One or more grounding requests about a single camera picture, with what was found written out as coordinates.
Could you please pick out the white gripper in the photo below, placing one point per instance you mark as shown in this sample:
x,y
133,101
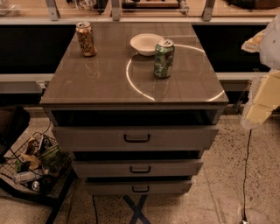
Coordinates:
x,y
271,46

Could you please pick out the green soda can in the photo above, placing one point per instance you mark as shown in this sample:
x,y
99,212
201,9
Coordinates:
x,y
164,54

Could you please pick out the orange brown soda can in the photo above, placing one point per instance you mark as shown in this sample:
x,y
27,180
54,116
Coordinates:
x,y
85,36

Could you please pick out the white paper bowl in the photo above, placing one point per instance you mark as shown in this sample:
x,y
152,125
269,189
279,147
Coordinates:
x,y
145,43

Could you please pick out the grey drawer cabinet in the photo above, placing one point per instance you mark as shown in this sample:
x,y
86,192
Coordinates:
x,y
117,88

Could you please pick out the middle grey drawer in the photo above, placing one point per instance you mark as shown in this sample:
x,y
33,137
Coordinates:
x,y
137,168

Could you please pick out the grey drawer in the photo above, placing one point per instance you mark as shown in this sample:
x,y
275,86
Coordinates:
x,y
150,187
149,138
137,168

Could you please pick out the bottom grey drawer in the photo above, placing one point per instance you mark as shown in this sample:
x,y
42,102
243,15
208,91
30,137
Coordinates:
x,y
150,187

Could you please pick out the top grey drawer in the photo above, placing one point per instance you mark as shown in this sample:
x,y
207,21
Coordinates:
x,y
149,138

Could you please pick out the green snack bag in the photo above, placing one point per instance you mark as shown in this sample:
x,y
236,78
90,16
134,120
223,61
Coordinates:
x,y
50,158

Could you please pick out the clear plastic bottle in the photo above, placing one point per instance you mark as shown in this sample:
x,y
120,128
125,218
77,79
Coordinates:
x,y
27,176

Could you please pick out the black wire basket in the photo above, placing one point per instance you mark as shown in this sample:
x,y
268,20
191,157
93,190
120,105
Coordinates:
x,y
28,158

